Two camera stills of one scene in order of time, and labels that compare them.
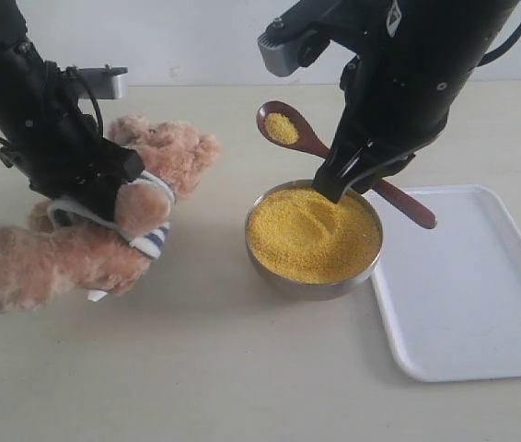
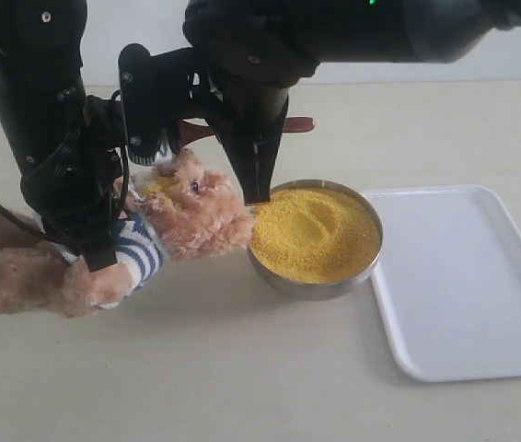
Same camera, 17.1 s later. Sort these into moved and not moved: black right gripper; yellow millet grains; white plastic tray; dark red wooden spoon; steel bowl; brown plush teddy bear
Moved: dark red wooden spoon; black right gripper; brown plush teddy bear
Not moved: yellow millet grains; white plastic tray; steel bowl
